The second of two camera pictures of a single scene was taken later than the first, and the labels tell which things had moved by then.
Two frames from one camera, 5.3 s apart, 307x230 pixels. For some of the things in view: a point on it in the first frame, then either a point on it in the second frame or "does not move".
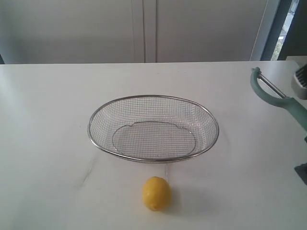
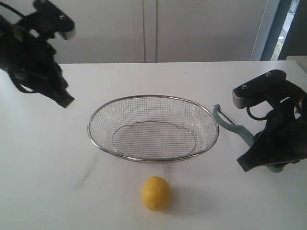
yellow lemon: x=156 y=193 does not move
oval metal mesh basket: x=154 y=128 does not move
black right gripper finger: x=301 y=170 -> x=262 y=152
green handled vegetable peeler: x=289 y=103 -> x=228 y=122
